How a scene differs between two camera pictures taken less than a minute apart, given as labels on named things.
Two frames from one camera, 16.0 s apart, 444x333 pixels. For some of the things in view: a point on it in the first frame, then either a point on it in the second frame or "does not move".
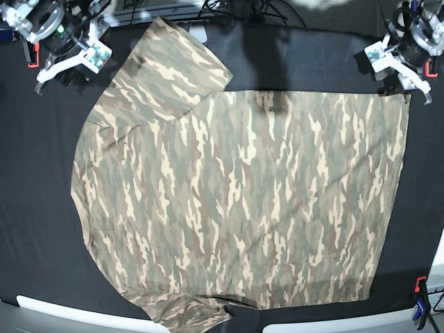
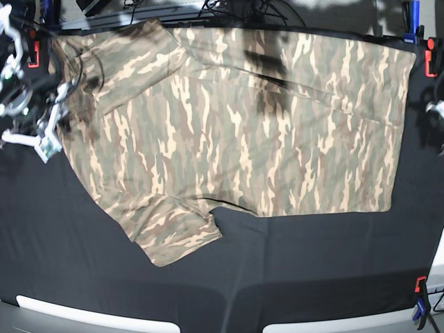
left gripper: x=62 y=37 -> x=21 y=107
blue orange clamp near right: x=424 y=307 does not move
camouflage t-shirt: x=195 y=200 does not move
